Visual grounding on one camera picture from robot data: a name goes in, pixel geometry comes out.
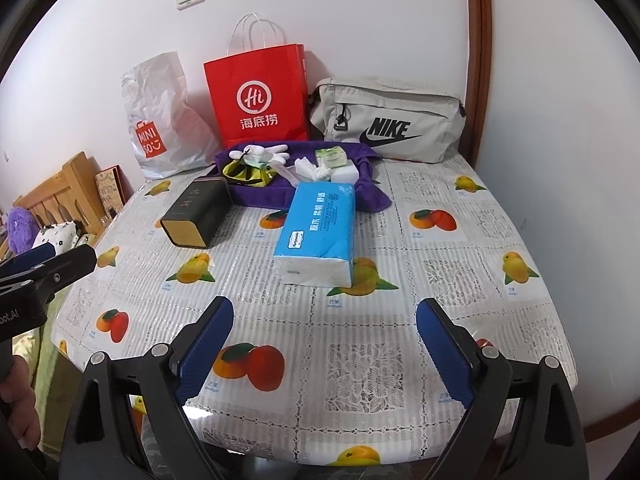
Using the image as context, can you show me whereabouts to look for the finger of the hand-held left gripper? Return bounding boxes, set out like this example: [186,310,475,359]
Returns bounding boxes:
[20,245,97,302]
[0,244,57,278]

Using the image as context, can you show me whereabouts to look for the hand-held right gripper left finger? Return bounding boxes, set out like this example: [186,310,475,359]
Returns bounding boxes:
[57,296,235,480]

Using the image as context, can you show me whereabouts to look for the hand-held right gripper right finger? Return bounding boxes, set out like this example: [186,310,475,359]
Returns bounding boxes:
[416,298,583,480]

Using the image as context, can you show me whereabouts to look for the white sponge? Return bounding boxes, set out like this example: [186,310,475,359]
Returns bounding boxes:
[327,160,373,181]

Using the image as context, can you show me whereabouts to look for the white glove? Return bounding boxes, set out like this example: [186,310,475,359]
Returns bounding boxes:
[229,144,291,165]

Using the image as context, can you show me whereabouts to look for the white tissue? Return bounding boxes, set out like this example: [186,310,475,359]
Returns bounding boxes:
[294,156,332,182]

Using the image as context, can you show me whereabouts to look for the light green wipes pack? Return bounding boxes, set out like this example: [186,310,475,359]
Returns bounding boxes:
[315,146,348,168]

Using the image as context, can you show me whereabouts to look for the person's left hand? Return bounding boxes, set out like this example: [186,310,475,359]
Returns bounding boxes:
[0,360,40,452]

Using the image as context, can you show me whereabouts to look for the purple plush toy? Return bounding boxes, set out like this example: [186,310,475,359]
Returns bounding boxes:
[6,206,37,255]

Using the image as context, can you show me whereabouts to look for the white pillow black flowers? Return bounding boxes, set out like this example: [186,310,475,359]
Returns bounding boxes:
[32,220,83,253]

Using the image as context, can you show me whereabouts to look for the green blanket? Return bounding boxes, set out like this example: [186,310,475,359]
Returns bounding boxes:
[30,280,81,401]

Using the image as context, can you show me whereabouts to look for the wooden headboard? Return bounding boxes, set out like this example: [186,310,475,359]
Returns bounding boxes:
[15,151,108,236]

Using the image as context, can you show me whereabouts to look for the patterned book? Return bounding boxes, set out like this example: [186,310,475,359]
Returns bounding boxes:
[94,166,126,208]

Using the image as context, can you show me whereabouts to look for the fruit print tablecloth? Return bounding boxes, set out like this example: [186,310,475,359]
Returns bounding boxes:
[52,152,581,476]

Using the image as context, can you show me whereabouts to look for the dark tin box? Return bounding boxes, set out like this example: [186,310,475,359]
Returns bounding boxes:
[160,177,232,250]

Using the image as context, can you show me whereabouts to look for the blue tissue pack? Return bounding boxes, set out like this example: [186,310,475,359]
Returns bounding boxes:
[273,182,357,287]

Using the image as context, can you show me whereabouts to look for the purple towel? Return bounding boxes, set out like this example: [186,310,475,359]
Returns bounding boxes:
[214,141,392,213]

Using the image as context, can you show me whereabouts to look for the white plastic shopping bag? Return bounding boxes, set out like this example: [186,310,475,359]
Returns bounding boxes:
[121,51,221,180]

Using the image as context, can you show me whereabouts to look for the grey waist bag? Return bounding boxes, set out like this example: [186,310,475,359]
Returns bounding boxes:
[307,76,467,163]

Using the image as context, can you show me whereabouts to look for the red paper bag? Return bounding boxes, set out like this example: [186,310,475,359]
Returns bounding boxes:
[203,12,310,150]

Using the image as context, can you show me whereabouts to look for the brown wooden door frame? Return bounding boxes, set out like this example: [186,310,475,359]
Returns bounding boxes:
[462,0,493,161]

